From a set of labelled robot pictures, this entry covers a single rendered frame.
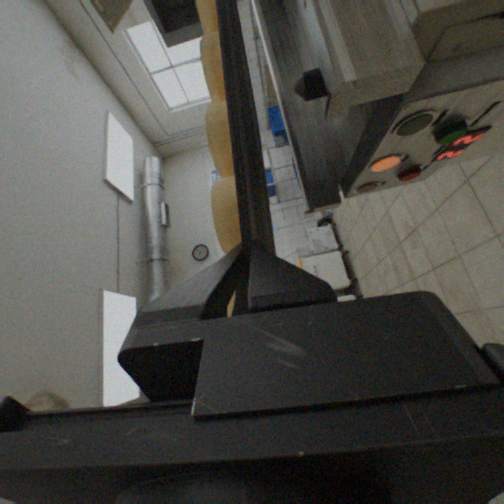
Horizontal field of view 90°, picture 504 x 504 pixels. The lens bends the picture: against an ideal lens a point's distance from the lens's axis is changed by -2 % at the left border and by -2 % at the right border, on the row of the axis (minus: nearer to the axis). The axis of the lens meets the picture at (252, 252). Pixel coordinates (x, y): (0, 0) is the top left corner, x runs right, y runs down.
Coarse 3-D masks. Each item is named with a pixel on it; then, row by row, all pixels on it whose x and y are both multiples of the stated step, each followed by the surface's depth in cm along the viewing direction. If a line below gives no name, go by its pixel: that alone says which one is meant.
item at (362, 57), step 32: (320, 0) 19; (352, 0) 19; (384, 0) 18; (320, 32) 19; (352, 32) 18; (384, 32) 18; (320, 64) 21; (352, 64) 18; (384, 64) 18; (416, 64) 17; (352, 96) 18; (384, 96) 20
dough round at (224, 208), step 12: (216, 180) 15; (228, 180) 15; (216, 192) 14; (228, 192) 14; (216, 204) 14; (228, 204) 14; (216, 216) 14; (228, 216) 14; (216, 228) 15; (228, 228) 14; (228, 240) 15; (240, 240) 15
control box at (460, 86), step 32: (448, 64) 21; (480, 64) 21; (416, 96) 21; (448, 96) 21; (480, 96) 22; (384, 128) 25; (480, 128) 28; (352, 160) 36; (416, 160) 34; (448, 160) 36; (352, 192) 41
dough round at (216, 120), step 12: (216, 108) 16; (216, 120) 16; (216, 132) 16; (228, 132) 15; (216, 144) 16; (228, 144) 16; (216, 156) 16; (228, 156) 16; (216, 168) 17; (228, 168) 17
